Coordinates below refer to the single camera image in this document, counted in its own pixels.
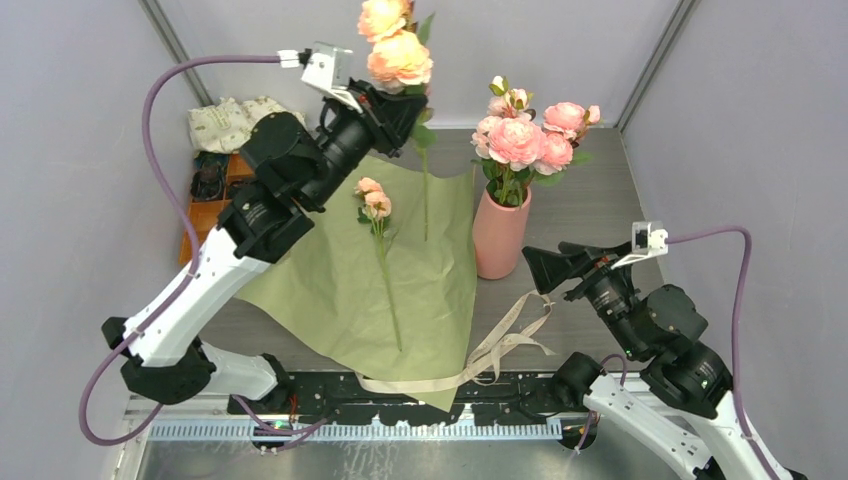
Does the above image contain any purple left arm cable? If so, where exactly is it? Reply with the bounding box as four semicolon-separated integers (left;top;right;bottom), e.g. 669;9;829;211
78;54;329;453

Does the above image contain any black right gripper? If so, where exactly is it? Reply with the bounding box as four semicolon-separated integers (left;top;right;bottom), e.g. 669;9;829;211
519;237;645;355

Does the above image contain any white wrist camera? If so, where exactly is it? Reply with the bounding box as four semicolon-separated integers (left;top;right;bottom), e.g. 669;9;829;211
276;42;362;113
612;221;669;270

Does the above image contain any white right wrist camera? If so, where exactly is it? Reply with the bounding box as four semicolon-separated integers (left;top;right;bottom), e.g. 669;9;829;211
612;221;669;270

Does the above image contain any peach orange flower stem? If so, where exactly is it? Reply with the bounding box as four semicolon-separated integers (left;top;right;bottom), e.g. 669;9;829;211
357;0;440;243

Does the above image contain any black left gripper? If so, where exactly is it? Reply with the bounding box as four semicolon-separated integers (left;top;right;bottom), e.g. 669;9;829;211
300;79;429;211

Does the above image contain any pink cylindrical vase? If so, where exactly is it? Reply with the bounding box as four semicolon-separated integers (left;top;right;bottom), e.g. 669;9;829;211
472;190;533;280

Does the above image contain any teal dark rolled item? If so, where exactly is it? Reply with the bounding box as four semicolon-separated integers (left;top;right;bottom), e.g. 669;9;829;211
193;151;230;171

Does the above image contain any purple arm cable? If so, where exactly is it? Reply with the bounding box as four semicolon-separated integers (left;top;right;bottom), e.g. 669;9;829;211
78;54;329;453
574;226;783;480

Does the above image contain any large pink peony stem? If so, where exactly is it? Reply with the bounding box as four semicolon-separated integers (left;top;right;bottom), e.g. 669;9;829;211
485;118;546;207

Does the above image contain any pale pink single flower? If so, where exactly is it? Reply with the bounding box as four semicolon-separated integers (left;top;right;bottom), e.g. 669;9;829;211
471;75;534;203

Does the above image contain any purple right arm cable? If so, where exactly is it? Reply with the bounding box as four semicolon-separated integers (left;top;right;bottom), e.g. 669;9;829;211
574;226;783;480

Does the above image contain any deep pink flower stem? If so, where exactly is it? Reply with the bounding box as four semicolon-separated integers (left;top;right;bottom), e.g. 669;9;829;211
532;102;602;183

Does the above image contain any dark rolled item in tray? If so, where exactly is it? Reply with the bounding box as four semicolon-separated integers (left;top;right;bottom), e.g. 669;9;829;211
190;164;225;202

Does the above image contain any cream printed cloth bag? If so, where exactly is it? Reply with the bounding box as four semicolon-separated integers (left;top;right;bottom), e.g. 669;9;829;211
187;96;306;154

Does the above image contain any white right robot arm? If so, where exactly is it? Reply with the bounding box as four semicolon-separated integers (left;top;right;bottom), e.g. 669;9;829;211
522;233;804;479

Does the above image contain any orange and green wrapping paper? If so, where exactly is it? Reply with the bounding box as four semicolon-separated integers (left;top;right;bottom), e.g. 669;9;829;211
238;157;477;381

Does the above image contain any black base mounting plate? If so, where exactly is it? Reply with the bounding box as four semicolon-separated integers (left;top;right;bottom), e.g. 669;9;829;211
248;371;599;427

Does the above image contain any small peach flower stem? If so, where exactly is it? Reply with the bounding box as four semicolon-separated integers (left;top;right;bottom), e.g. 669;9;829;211
354;177;403;352

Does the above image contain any beige ribbon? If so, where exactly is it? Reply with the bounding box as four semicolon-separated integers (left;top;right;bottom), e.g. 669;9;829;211
355;291;557;394

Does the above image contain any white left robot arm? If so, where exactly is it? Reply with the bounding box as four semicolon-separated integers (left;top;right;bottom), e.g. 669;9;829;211
102;80;428;413

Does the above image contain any orange wooden compartment tray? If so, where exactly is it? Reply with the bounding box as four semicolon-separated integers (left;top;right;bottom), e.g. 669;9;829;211
187;153;255;246

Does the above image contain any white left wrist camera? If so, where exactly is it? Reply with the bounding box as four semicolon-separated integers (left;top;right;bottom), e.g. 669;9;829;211
276;42;362;113

